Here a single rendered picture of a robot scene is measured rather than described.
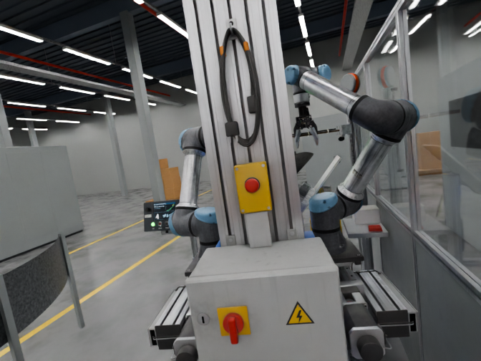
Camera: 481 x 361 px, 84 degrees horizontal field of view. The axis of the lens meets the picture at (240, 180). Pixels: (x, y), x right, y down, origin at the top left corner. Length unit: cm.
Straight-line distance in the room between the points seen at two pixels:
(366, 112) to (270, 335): 72
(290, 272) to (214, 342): 24
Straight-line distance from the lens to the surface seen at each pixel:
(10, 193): 729
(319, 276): 63
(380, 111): 100
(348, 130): 223
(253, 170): 71
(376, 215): 210
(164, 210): 178
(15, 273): 238
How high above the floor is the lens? 150
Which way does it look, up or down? 6 degrees down
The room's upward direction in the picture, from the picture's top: 8 degrees counter-clockwise
